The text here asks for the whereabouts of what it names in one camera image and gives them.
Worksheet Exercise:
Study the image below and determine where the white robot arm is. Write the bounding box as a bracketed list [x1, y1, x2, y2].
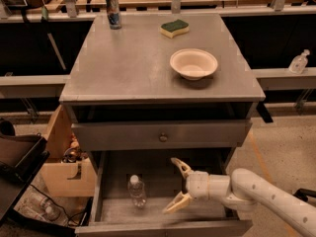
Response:
[163, 157, 316, 237]

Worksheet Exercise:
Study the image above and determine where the white paper bowl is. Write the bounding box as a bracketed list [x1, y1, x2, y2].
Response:
[170, 48, 218, 81]

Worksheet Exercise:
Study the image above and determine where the black tray cart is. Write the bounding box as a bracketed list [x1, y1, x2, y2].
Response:
[0, 118, 51, 222]

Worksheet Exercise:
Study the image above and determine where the blue energy drink can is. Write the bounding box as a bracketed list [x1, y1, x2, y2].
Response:
[106, 0, 121, 30]

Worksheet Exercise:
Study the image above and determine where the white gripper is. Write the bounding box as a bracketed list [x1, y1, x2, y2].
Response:
[163, 157, 209, 214]

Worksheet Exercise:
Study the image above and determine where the plastic bottle on floor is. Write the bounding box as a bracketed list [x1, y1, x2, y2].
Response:
[29, 193, 68, 226]

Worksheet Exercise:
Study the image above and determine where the grey wooden drawer cabinet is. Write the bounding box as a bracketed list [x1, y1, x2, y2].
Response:
[58, 13, 267, 237]

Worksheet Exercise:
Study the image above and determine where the light wooden box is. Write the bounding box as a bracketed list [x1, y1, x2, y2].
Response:
[40, 106, 96, 197]

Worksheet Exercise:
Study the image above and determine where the green and yellow sponge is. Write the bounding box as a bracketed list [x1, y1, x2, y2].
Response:
[160, 19, 190, 39]

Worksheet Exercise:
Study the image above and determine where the clear sanitizer pump bottle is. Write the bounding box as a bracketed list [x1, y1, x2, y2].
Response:
[288, 49, 310, 74]

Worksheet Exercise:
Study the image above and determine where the closed grey top drawer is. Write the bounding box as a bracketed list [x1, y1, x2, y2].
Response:
[72, 119, 252, 151]

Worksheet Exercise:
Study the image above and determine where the black chair caster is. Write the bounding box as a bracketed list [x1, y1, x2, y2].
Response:
[294, 189, 316, 202]

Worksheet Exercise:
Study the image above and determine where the open grey middle drawer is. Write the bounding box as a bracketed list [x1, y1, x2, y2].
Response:
[76, 149, 252, 237]

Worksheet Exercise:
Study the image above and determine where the clear plastic water bottle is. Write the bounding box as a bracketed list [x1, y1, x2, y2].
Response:
[127, 175, 147, 208]

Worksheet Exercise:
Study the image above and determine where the round metal drawer knob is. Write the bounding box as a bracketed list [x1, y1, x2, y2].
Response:
[159, 133, 168, 142]

